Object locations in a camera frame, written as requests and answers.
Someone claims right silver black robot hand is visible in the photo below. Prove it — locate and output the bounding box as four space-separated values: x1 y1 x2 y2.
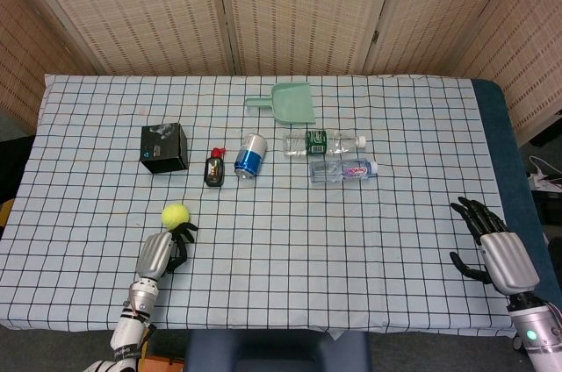
450 196 541 297

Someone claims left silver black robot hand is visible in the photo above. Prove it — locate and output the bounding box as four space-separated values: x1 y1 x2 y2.
134 221 199 283

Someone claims yellow tennis ball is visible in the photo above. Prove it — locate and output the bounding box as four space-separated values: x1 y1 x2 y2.
161 202 191 230

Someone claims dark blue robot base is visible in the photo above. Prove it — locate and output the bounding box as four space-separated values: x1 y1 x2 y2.
184 327 372 372

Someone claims black cardboard box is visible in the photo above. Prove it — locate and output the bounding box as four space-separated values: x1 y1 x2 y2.
140 122 191 175

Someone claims orange box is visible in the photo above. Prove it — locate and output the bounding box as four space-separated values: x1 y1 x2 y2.
143 354 187 372

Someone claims dark blue padded table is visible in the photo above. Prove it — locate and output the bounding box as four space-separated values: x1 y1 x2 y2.
470 78 562 303

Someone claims small black bottle red cap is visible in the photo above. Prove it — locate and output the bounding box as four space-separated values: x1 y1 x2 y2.
204 147 228 189

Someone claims light blue checked tablecloth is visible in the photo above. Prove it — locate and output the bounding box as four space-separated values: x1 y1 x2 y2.
0 73 517 338

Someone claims blue silver drink can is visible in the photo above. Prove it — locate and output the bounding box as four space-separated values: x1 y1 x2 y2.
234 132 269 182

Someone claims clear bottle pink label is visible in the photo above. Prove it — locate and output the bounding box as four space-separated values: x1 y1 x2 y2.
309 158 379 184

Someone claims clear bottle green label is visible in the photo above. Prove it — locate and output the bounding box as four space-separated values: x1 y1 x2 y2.
283 129 368 158

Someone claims mint green plastic dustpan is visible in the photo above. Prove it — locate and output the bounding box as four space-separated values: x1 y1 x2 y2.
244 81 317 125

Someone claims woven bamboo folding screen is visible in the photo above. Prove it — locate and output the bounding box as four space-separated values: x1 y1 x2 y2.
0 0 562 145

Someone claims white cable bundle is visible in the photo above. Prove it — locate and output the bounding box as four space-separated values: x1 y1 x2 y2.
528 154 562 192

